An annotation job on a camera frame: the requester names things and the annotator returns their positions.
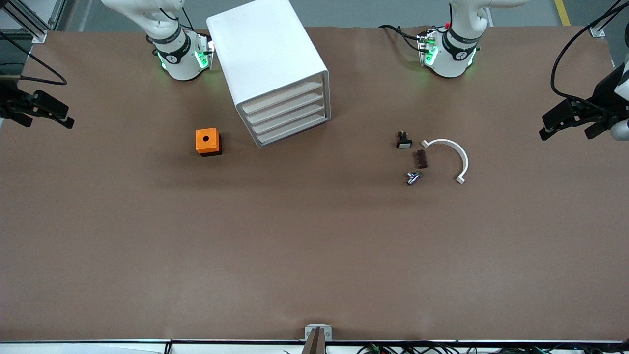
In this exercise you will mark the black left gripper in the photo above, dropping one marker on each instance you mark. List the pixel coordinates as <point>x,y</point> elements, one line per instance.
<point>605,92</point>

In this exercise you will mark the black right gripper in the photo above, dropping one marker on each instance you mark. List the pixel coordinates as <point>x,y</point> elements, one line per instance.
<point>10,100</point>

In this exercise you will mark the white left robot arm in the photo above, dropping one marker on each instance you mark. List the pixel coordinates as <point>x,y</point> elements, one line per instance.
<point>449,61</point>

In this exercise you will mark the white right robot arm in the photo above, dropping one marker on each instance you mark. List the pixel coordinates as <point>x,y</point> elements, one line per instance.
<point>179,61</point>

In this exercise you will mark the orange button box black base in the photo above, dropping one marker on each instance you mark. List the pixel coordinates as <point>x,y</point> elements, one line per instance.
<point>206,139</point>

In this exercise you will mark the brown terminal block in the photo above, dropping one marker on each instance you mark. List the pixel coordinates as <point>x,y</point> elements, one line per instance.
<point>421,159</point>

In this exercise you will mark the aluminium frame profile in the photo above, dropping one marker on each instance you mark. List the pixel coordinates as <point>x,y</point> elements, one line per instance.
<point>29,22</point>
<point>602,27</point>

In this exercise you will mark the white curved plastic bracket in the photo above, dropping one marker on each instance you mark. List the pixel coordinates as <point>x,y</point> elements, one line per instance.
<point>462,156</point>

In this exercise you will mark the silver metal key switch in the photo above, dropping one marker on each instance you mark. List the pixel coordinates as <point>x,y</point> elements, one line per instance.
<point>413,178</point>

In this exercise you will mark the small black white switch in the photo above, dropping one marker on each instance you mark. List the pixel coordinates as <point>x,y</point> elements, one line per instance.
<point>404,143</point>

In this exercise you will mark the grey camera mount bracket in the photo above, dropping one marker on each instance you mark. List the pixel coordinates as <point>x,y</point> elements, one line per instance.
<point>318,333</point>

